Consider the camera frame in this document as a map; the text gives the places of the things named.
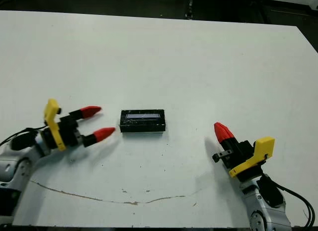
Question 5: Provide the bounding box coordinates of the black and yellow right gripper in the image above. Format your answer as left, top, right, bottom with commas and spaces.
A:
212, 122, 276, 179

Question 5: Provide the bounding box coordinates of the black and yellow left gripper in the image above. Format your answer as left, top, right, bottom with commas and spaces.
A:
41, 98, 116, 152

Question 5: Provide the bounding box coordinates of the black rectangular box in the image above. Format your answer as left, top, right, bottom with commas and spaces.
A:
119, 108, 166, 134

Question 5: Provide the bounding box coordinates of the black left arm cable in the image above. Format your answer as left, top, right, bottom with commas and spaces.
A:
0, 126, 48, 148

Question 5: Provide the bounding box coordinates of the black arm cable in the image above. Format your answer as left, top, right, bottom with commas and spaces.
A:
268, 176, 314, 229
0, 126, 48, 148

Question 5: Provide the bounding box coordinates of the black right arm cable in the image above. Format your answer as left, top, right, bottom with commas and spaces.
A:
268, 176, 314, 229

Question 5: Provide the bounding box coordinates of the black post behind table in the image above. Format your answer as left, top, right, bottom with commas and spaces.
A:
185, 0, 197, 19

